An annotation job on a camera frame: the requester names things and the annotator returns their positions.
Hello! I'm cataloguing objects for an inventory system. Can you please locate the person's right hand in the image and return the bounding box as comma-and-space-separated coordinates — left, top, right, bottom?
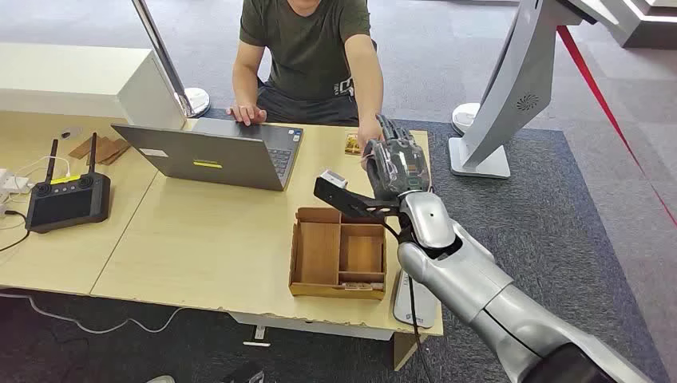
226, 103, 268, 127

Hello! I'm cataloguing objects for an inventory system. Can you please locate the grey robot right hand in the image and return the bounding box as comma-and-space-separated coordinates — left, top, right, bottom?
362, 113, 432, 202

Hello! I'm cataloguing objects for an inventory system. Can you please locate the person's left hand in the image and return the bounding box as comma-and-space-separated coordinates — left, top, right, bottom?
357, 116, 383, 160

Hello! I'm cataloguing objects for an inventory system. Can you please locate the person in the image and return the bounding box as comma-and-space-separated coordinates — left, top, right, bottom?
226, 0, 386, 160

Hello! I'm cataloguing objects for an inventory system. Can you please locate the chrome stanchion pole with base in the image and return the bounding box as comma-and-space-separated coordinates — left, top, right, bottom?
131, 0, 212, 118

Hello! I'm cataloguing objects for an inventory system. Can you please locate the grey laptop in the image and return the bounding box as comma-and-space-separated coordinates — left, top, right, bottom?
111, 116, 305, 192

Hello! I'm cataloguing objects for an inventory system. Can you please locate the white round stanchion base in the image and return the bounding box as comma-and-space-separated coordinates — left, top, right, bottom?
450, 101, 481, 136

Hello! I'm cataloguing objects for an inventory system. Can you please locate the wooden organizer box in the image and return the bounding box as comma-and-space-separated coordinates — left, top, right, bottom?
287, 206, 388, 302

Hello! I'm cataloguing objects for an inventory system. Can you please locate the brown cardboard piece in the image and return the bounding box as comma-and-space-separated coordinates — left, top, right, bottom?
69, 136, 115, 160
92, 138, 132, 167

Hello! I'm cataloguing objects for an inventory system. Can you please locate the grey kiosk stand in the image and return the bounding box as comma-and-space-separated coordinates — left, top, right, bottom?
448, 0, 620, 180

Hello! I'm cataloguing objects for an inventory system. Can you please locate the white counter cabinet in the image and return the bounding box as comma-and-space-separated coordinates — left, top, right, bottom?
0, 43, 187, 131

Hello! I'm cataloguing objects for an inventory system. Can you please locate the black remote controller with antennas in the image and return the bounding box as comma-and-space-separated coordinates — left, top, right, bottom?
25, 132, 112, 235

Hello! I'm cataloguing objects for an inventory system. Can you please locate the red barrier belt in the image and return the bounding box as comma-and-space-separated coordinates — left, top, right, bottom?
556, 25, 677, 228

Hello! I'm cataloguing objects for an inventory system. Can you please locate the white charger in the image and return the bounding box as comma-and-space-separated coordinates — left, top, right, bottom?
0, 168, 34, 204

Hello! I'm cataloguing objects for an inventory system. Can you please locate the grey display platform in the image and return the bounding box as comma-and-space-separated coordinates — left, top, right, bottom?
603, 0, 677, 50

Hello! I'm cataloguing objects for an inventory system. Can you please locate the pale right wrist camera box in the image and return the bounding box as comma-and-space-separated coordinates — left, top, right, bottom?
319, 169, 349, 190

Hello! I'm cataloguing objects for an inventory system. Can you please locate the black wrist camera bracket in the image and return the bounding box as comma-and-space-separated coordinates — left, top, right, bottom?
313, 176, 403, 220

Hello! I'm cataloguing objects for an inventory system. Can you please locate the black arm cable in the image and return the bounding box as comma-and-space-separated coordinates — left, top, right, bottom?
380, 222, 430, 383

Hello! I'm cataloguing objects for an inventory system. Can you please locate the white charger cable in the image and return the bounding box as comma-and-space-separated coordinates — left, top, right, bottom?
10, 156, 73, 184

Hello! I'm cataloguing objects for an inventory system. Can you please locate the black controller cable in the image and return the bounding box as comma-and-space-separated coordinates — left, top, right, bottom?
0, 210, 30, 254

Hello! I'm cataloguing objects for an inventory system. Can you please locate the white floor cable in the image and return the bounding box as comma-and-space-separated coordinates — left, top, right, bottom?
0, 292, 186, 336

